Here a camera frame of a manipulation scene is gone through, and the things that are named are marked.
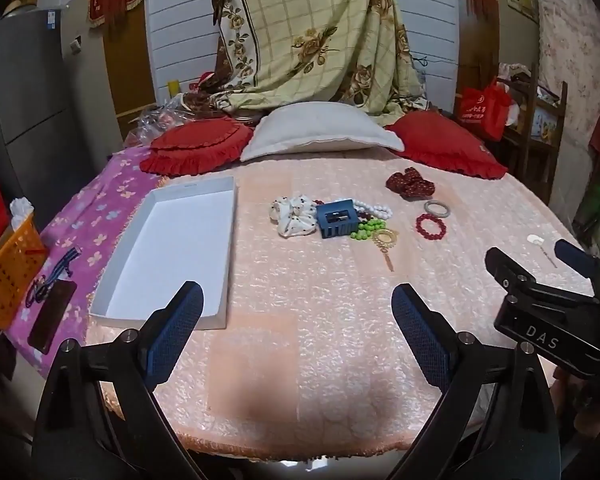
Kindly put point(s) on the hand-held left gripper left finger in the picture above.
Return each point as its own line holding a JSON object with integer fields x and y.
{"x": 177, "y": 325}

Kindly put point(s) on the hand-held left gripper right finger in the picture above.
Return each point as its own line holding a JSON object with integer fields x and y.
{"x": 420, "y": 330}

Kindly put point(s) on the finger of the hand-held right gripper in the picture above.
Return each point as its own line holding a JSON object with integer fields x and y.
{"x": 510, "y": 267}
{"x": 575, "y": 257}

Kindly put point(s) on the white shallow cardboard box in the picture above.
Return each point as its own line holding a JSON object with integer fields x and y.
{"x": 170, "y": 250}

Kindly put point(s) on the blue hair claw clip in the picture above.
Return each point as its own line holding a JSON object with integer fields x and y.
{"x": 335, "y": 220}

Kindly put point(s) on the white floral scrunchie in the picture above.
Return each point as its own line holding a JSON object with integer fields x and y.
{"x": 295, "y": 215}

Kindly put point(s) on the small white tag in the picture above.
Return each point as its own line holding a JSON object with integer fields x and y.
{"x": 533, "y": 240}

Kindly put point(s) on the grey bangle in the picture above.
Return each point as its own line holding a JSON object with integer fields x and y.
{"x": 428, "y": 208}

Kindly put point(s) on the dark brown case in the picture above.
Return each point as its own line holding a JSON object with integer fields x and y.
{"x": 52, "y": 317}

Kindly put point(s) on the dark red scrunchie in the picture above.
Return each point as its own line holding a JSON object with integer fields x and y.
{"x": 410, "y": 182}

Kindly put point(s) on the purple floral blanket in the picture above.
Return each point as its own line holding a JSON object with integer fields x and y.
{"x": 95, "y": 220}

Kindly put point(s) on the wooden shelf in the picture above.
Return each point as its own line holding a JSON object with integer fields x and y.
{"x": 535, "y": 130}

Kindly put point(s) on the red shopping bag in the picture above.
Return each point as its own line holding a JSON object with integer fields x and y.
{"x": 482, "y": 107}

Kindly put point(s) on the orange plastic basket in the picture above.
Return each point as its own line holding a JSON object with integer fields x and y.
{"x": 7, "y": 270}

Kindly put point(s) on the red ruffled pillow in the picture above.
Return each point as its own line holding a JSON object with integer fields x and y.
{"x": 195, "y": 145}

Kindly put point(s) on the white tissue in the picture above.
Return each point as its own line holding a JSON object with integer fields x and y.
{"x": 21, "y": 210}

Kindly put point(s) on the clear plastic bags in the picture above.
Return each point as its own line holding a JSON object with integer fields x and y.
{"x": 152, "y": 120}

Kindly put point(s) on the floral curtain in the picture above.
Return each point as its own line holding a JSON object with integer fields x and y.
{"x": 572, "y": 50}

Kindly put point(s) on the white pillow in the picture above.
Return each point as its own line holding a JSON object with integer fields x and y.
{"x": 320, "y": 127}

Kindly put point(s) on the grey refrigerator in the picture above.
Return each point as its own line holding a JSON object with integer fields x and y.
{"x": 45, "y": 100}

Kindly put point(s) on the yellow floral quilt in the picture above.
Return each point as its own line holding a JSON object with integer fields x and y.
{"x": 305, "y": 25}

